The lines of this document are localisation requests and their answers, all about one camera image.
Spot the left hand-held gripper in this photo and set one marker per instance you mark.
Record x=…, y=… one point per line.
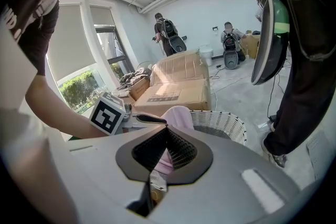
x=107, y=115

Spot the grey crumpled clothes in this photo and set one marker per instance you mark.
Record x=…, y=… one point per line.
x=134, y=76

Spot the white floor toilet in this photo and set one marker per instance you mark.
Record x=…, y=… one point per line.
x=207, y=55

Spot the narrow grey roller blind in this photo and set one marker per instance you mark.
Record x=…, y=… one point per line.
x=102, y=15

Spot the open cardboard box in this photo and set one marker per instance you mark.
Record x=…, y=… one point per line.
x=252, y=47

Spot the pink waffle-weave cloth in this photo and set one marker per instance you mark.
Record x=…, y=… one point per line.
x=178, y=115

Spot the round laundry basket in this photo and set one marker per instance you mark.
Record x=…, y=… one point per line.
x=223, y=120

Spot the glass window with garden view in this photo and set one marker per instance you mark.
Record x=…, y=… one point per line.
x=78, y=89

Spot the small cardboard box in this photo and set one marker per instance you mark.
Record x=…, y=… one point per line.
x=139, y=89

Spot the white perforated mat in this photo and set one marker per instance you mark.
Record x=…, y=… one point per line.
x=317, y=149

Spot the black framed window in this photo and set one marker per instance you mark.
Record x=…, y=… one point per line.
x=111, y=44

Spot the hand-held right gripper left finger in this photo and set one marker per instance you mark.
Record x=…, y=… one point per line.
x=105, y=178

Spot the large taped cardboard box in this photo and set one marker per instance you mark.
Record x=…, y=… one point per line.
x=170, y=78

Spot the person's left forearm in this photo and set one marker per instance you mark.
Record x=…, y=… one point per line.
x=57, y=110

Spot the medium grey roller blind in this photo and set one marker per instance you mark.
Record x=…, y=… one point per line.
x=71, y=42

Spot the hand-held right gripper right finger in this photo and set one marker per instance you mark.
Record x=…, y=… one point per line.
x=223, y=186

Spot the black and grey backpack rig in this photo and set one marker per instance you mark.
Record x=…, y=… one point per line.
x=178, y=43
x=231, y=60
x=270, y=47

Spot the person's black printed shirt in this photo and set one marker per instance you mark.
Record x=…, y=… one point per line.
x=39, y=47

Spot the black wall holder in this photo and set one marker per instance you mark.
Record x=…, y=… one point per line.
x=215, y=28

